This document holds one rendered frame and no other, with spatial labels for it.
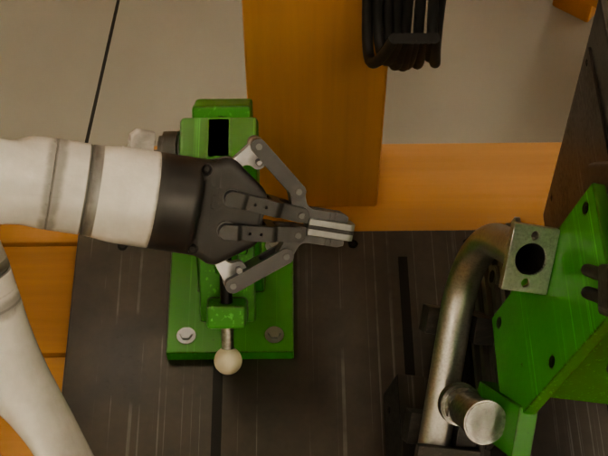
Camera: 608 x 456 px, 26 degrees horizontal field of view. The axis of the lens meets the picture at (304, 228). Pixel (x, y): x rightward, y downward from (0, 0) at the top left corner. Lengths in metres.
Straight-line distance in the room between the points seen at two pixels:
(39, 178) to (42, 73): 1.86
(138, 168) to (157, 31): 1.90
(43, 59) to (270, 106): 1.56
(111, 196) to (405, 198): 0.58
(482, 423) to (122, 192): 0.36
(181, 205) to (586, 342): 0.32
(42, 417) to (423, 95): 1.83
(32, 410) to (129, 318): 0.38
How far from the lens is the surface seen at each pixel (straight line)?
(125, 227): 0.99
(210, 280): 1.30
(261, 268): 1.03
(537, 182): 1.53
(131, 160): 0.99
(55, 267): 1.46
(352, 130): 1.37
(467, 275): 1.19
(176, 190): 0.99
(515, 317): 1.14
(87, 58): 2.85
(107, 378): 1.36
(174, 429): 1.33
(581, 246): 1.04
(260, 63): 1.29
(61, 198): 0.98
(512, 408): 1.12
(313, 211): 1.03
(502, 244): 1.09
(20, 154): 0.98
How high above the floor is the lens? 2.08
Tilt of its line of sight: 55 degrees down
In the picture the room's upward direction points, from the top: straight up
